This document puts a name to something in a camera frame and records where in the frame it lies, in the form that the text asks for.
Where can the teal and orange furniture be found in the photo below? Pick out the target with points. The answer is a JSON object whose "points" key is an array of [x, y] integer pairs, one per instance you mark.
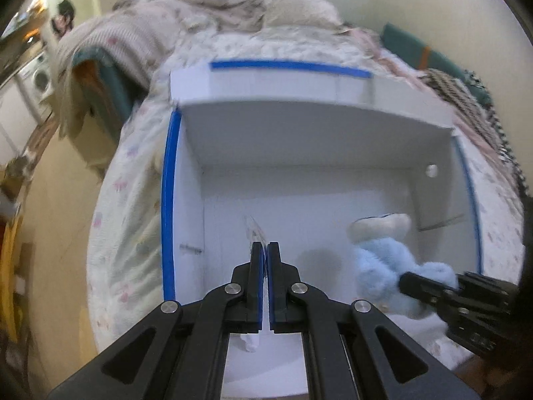
{"points": [[106, 87]]}

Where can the clear plastic wrapper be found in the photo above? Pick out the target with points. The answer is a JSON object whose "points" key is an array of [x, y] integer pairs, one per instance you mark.
{"points": [[256, 230]]}

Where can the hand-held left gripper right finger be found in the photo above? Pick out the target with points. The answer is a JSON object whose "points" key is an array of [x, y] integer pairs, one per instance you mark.
{"points": [[271, 271]]}

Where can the green cushion with orange stripe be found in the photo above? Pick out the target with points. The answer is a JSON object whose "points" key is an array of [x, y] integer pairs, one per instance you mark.
{"points": [[410, 48]]}

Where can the floral bed sheet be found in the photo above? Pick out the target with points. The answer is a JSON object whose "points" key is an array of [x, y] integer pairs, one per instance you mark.
{"points": [[129, 216]]}

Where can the white box with blue tape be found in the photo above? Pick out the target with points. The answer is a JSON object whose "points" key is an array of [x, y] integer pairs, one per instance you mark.
{"points": [[300, 158]]}

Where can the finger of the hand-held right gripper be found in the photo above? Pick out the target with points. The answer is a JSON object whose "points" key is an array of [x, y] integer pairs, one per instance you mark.
{"points": [[424, 286]]}

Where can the small white object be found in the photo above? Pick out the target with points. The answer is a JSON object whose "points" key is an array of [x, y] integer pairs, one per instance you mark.
{"points": [[251, 343]]}

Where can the houndstooth patterned cloth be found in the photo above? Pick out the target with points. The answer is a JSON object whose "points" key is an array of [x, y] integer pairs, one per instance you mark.
{"points": [[466, 100]]}

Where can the light blue plush toy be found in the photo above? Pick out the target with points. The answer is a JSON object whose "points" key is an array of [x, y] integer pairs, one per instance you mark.
{"points": [[377, 262]]}

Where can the white washing machine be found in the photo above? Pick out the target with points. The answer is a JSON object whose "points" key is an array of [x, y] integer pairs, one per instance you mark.
{"points": [[39, 77]]}

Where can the grey pink knitted blanket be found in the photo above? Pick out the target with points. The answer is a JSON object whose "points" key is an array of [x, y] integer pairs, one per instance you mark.
{"points": [[141, 29]]}

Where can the wall poster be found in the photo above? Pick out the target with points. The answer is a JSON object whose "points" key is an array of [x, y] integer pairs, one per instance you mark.
{"points": [[63, 17]]}

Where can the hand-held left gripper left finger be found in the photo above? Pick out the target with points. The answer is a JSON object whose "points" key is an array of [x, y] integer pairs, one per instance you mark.
{"points": [[260, 271]]}

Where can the yellow object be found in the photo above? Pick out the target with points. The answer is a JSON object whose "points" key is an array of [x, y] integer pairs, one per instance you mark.
{"points": [[10, 283]]}

